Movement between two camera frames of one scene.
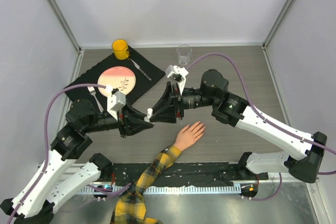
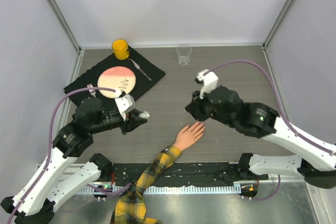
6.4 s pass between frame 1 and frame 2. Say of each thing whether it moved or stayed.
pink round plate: stayed
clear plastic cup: stayed
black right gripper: moved
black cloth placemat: stayed
